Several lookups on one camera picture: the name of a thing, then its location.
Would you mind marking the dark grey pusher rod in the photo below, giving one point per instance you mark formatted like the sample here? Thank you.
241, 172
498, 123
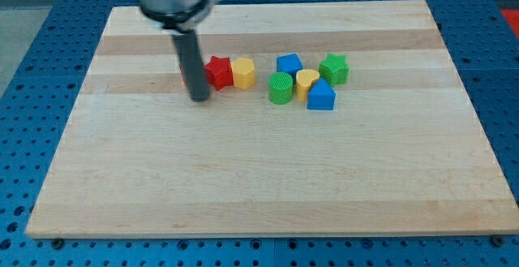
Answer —
191, 64

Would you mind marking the red star block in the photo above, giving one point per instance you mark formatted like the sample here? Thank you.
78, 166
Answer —
219, 72

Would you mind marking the blue triangle block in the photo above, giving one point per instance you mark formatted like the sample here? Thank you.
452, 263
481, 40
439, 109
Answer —
321, 96

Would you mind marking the green cylinder block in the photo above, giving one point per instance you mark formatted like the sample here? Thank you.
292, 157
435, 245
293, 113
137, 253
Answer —
280, 88

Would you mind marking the green star block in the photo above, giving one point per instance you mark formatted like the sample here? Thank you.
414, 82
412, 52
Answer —
334, 69

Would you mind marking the yellow heart block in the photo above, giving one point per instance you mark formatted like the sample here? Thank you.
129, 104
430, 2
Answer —
305, 79

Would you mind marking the wooden board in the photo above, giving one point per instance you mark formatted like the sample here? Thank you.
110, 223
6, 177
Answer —
401, 154

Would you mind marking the yellow hexagon block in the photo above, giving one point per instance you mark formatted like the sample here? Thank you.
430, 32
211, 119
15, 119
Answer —
243, 73

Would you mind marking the blue cube block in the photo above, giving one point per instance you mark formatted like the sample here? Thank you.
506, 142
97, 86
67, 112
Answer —
290, 64

